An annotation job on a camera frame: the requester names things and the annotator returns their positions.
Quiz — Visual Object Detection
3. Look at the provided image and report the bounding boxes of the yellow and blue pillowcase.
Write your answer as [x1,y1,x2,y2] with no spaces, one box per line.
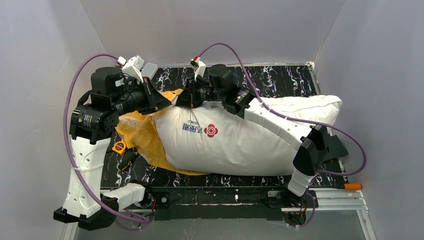
[115,106,206,176]

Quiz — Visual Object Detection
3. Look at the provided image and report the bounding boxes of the white pillow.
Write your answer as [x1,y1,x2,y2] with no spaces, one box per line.
[154,94,343,177]

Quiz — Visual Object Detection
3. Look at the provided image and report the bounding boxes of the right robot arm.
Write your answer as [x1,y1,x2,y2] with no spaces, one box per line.
[176,56,330,198]

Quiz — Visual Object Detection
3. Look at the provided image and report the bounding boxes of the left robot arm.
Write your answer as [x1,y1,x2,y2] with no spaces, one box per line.
[53,55,171,231]

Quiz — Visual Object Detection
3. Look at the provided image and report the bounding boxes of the small white box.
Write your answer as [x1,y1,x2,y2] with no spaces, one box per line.
[141,62,159,80]

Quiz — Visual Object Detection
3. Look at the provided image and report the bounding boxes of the yellow tape measure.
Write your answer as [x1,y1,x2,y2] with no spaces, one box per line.
[111,140,128,155]

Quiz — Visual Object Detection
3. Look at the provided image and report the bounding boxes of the yellow black screwdriver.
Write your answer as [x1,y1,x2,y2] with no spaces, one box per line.
[117,151,139,172]

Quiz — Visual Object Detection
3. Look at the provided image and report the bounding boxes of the black plate on table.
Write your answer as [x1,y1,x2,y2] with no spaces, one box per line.
[323,135,349,163]

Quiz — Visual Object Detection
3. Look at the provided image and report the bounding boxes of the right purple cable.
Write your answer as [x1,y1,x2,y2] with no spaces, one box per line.
[197,42,368,229]

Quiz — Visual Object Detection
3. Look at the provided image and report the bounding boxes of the purple cable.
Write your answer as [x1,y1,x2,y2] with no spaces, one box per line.
[197,42,368,229]
[62,53,153,231]

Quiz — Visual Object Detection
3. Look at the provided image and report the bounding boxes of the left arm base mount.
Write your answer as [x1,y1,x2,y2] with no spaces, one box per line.
[130,180,171,212]

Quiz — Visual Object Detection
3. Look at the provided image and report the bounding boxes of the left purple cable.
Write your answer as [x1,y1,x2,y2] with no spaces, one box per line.
[62,53,153,231]

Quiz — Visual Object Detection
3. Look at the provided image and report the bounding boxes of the orange handled tool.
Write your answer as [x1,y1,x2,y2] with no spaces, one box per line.
[334,183,362,191]

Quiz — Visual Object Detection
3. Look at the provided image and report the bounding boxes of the aluminium frame rail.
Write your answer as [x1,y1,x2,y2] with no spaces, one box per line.
[314,188,368,211]

